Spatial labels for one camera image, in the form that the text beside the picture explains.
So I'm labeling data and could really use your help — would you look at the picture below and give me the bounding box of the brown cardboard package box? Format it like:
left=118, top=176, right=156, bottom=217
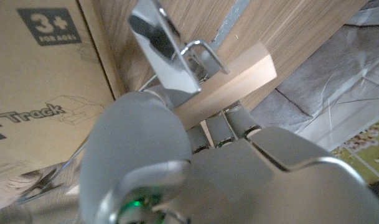
left=0, top=0, right=128, bottom=212

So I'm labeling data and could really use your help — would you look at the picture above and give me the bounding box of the light wooden slat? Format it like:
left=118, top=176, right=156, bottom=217
left=173, top=42, right=278, bottom=130

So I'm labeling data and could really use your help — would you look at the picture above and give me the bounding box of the printed window backdrop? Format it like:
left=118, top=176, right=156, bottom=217
left=251, top=0, right=379, bottom=187

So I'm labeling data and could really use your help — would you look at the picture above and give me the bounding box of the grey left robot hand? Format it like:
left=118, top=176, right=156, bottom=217
left=78, top=91, right=379, bottom=224

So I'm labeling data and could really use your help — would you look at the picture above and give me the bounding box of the silver metal clip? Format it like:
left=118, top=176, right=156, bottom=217
left=128, top=0, right=230, bottom=103

